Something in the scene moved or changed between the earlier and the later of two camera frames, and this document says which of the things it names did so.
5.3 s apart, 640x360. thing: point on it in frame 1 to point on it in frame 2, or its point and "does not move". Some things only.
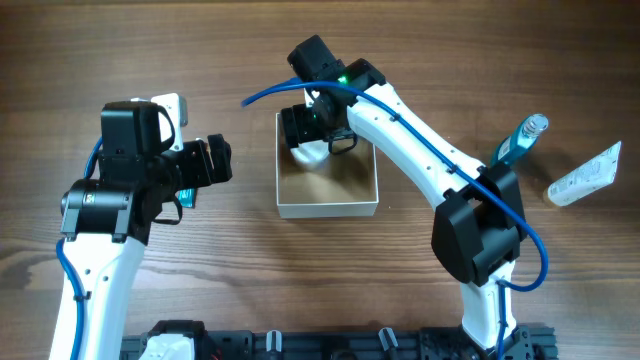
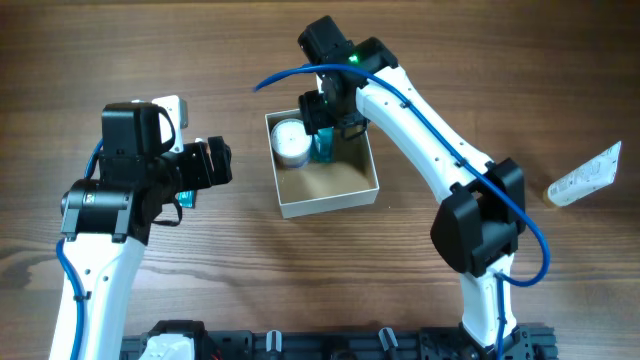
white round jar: (312, 151) to (291, 144)
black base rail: (523, 342) does not move
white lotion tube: (590, 178) does not move
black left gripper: (218, 158) does not move
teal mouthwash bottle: (511, 146) to (323, 145)
